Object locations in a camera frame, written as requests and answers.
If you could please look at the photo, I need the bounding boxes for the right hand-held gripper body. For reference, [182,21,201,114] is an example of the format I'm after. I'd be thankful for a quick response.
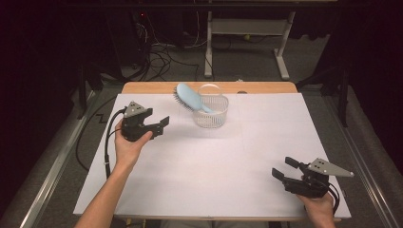
[282,157,355,200]

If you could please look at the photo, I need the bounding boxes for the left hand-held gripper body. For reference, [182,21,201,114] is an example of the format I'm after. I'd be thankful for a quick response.
[121,101,151,143]

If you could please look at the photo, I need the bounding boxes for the light blue hairbrush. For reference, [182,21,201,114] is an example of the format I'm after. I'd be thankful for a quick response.
[173,83,217,115]

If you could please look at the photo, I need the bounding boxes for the white slotted plastic basket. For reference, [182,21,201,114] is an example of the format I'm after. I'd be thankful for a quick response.
[192,83,230,129]

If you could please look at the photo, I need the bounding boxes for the person's right hand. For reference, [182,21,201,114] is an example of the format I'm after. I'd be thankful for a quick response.
[296,190,337,223]

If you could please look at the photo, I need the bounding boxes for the person's left hand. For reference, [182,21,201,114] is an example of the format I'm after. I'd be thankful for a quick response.
[113,120,154,169]

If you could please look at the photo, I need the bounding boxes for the black floor stand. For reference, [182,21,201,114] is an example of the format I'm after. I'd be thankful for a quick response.
[296,60,354,128]
[76,61,105,112]

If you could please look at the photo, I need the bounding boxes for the black equipment rack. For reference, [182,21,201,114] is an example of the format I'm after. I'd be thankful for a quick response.
[131,10,154,69]

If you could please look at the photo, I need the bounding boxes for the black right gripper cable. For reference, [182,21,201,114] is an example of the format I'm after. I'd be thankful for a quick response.
[326,181,341,216]

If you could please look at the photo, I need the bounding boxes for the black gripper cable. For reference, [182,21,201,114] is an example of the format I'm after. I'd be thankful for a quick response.
[104,107,127,179]
[326,181,341,216]

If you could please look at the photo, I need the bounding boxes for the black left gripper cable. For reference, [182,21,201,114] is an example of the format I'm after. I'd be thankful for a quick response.
[104,107,127,179]

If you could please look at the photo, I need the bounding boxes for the metal floor rail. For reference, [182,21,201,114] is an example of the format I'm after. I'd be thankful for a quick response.
[321,93,402,228]
[18,89,98,228]

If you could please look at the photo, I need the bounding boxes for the long black floor cable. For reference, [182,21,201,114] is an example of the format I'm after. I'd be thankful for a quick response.
[75,94,119,173]

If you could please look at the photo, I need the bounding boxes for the bundle of black floor cables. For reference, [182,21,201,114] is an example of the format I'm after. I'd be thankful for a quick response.
[134,39,203,82]

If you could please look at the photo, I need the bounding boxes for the thin white hanging cable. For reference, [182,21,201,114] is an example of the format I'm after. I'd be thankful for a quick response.
[194,10,202,47]

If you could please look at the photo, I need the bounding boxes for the white metal desk frame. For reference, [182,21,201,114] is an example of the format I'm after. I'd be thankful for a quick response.
[203,10,297,82]

